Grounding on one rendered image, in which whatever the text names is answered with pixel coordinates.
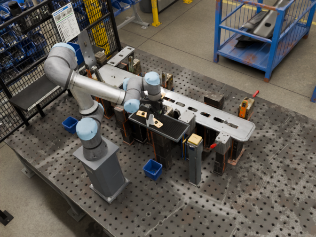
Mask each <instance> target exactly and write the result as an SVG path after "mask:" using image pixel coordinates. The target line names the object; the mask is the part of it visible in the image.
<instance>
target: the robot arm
mask: <svg viewBox="0 0 316 237"><path fill-rule="evenodd" d="M75 56H76V52H75V49H74V48H73V47H72V46H71V45H69V44H66V43H57V44H55V45H54V46H53V47H52V48H51V50H50V53H49V55H48V57H47V59H46V61H45V63H44V72H45V74H46V76H47V77H48V78H49V79H50V80H51V81H52V82H53V83H55V84H56V85H58V86H60V87H62V88H65V89H70V91H71V93H72V95H73V96H74V98H75V100H76V102H77V103H78V105H79V112H80V114H81V115H82V119H81V121H79V122H78V123H77V125H76V131H77V135H78V137H79V139H80V141H81V143H82V145H83V155H84V157H85V158H86V159H88V160H91V161H96V160H100V159H102V158H103V157H104V156H105V155H106V154H107V152H108V145H107V143H106V142H105V141H104V140H103V139H102V138H101V135H100V128H101V123H102V119H103V115H104V108H103V106H102V105H101V104H100V103H98V102H97V101H95V100H93V99H92V97H91V95H93V96H96V97H99V98H102V99H105V100H108V101H111V102H114V103H117V104H120V105H123V106H124V109H125V110H126V111H127V112H129V113H134V112H136V111H138V109H139V105H140V95H141V91H147V94H148V96H145V97H144V98H142V99H141V101H142V103H145V104H150V105H149V108H148V111H147V113H146V123H147V127H149V125H150V124H151V125H154V124H155V122H154V120H153V117H154V116H153V114H151V113H154V114H155V115H156V117H157V118H159V116H160V115H162V114H166V112H168V111H167V106H166V105H165V104H163V103H162V102H164V100H163V99H162V97H161V96H162V95H161V87H160V79H159V75H158V74H157V73H156V72H153V71H151V72H149V73H146V75H145V77H139V78H127V79H124V80H123V89H124V90H122V89H120V88H117V87H113V86H111V85H108V84H105V83H102V82H100V81H97V80H94V79H91V78H88V77H85V76H82V75H80V74H79V72H78V67H79V66H78V64H77V62H76V60H75ZM168 113H169V112H168Z"/></svg>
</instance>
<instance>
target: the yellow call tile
mask: <svg viewBox="0 0 316 237"><path fill-rule="evenodd" d="M201 139H202V137H200V136H198V135H196V134H192V136H191V137H190V138H189V139H188V141H189V142H191V143H193V144H195V145H197V144H198V143H199V142H200V140H201Z"/></svg>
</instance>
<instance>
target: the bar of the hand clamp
mask: <svg viewBox="0 0 316 237"><path fill-rule="evenodd" d="M98 68H99V65H98V64H96V66H95V67H94V66H93V67H92V69H93V70H92V71H93V72H94V73H95V75H96V77H97V79H98V80H100V81H101V82H102V81H103V79H102V77H101V75H100V73H99V71H98Z"/></svg>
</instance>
